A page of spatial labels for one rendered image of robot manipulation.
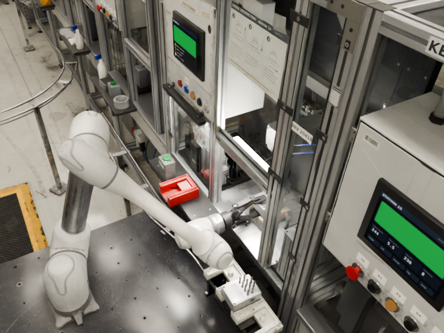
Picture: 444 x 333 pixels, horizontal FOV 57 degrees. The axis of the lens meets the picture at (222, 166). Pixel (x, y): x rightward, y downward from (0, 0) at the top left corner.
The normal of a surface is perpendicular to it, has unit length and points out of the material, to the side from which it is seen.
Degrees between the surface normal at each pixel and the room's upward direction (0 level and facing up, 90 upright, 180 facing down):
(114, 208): 0
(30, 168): 0
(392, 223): 90
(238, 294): 0
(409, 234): 90
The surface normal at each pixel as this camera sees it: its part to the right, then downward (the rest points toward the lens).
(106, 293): 0.04, -0.76
